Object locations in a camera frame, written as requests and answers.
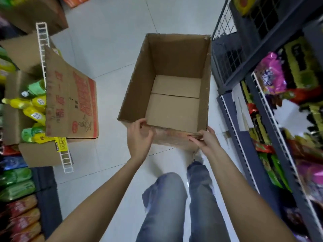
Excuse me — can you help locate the person's right leg in jeans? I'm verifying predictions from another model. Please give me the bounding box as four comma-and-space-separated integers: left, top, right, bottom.
187, 161, 231, 242

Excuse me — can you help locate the stack of black lime packets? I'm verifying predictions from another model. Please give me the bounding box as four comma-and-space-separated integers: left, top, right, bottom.
278, 36, 323, 105

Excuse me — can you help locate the plain brown cardboard box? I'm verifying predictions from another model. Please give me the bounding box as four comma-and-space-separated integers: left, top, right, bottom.
0, 0, 69, 36

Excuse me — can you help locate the blue snack packet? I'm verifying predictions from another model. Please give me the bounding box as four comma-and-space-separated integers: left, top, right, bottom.
0, 156, 28, 171

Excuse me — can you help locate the person's right forearm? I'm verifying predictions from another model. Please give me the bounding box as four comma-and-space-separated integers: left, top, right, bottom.
205, 147, 299, 242

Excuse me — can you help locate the dark blue shelf base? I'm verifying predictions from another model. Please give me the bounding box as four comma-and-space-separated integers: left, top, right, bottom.
31, 166, 63, 238

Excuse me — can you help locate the row of mixed snack packets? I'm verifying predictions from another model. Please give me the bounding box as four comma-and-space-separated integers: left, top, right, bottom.
240, 80, 294, 192

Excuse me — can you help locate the orange snack packet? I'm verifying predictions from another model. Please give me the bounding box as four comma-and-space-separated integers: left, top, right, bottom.
62, 0, 91, 9

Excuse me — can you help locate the row of red snack packets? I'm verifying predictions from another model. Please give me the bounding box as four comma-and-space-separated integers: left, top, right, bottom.
5, 195, 46, 242

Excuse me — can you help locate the person's right hand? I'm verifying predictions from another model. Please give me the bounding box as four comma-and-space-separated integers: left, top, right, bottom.
188, 126, 223, 157

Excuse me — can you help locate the yellow price tag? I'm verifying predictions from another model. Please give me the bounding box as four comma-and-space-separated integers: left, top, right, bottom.
54, 137, 69, 152

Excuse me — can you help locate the person's left leg in jeans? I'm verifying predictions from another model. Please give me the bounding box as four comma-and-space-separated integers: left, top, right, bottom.
136, 172, 189, 242

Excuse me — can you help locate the white wire shelf divider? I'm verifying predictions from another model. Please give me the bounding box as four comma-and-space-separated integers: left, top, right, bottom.
35, 22, 74, 174

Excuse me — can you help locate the person's white shoe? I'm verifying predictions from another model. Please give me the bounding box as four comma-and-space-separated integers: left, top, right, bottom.
193, 149, 205, 165

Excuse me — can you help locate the yellow red snack packet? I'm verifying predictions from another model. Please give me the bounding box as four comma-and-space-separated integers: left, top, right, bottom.
232, 0, 258, 16

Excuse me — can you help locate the person's left hand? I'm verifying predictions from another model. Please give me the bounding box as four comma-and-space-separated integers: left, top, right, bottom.
127, 118, 154, 160

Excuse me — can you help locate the person's left forearm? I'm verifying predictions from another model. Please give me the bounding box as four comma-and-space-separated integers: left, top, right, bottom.
47, 155, 147, 242

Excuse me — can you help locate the person's leg in jeans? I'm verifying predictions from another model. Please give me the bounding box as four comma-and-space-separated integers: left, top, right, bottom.
136, 172, 189, 242
187, 161, 231, 242

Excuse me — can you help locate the dark grey shelf unit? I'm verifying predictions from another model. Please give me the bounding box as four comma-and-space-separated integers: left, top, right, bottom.
211, 0, 323, 242

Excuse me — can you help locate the green snack packet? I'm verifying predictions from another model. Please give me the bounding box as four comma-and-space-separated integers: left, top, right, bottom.
0, 180, 36, 202
0, 167, 33, 187

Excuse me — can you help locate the group of yellow green bottles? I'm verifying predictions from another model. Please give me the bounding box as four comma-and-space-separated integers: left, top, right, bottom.
1, 80, 55, 144

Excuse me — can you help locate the pink purple snack packet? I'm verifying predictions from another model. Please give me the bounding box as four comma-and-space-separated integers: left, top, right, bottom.
295, 159, 323, 200

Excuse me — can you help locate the red printed cardboard box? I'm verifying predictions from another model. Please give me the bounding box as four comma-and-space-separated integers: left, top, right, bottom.
3, 35, 99, 168

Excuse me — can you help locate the grey wire mesh panel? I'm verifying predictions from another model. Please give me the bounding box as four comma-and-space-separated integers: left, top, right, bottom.
211, 0, 278, 84

